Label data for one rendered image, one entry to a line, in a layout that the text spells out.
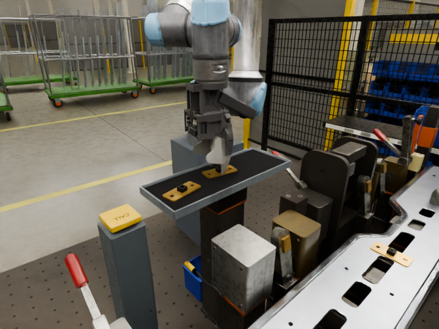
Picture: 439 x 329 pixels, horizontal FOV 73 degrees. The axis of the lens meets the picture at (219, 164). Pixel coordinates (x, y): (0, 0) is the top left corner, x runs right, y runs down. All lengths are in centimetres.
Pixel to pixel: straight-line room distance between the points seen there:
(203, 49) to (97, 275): 86
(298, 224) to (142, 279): 35
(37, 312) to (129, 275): 55
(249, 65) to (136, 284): 70
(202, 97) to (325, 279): 46
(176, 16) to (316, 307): 67
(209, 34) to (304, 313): 55
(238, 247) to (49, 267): 85
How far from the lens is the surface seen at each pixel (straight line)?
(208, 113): 63
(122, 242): 58
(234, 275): 58
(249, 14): 101
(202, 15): 61
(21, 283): 127
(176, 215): 58
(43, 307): 115
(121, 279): 63
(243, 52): 100
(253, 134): 391
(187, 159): 106
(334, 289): 69
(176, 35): 74
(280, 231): 62
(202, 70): 62
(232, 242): 58
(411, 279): 78
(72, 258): 57
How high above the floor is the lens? 148
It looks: 24 degrees down
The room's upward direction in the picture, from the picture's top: straight up
